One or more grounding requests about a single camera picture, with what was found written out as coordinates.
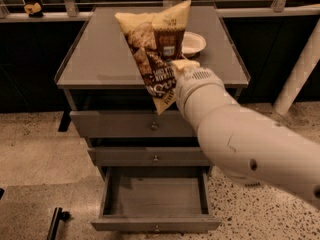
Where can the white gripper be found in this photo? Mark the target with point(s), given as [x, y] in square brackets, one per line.
[196, 81]

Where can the brown chip bag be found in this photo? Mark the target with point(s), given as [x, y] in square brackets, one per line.
[155, 41]

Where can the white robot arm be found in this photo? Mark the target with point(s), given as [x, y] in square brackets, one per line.
[248, 147]

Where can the grey top drawer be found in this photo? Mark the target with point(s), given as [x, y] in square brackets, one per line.
[130, 124]

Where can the grey drawer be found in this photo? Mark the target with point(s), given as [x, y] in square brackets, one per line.
[148, 156]
[130, 124]
[157, 200]

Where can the grey middle drawer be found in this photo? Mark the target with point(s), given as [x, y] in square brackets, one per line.
[148, 156]

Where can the grey drawer cabinet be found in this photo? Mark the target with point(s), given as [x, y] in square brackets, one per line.
[99, 74]

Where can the grey bottom drawer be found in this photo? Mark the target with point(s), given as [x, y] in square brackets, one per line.
[157, 200]

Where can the white paper bowl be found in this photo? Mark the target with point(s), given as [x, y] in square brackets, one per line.
[192, 44]

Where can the white pillar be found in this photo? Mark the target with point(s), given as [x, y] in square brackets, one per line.
[300, 73]

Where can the black cabinet leg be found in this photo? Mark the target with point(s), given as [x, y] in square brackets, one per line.
[65, 121]

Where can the yellow object on ledge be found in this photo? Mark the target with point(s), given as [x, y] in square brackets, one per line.
[33, 9]

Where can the black bar on floor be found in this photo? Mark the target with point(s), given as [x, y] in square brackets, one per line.
[58, 216]

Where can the metal window ledge rail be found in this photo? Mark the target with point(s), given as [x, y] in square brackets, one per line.
[307, 10]

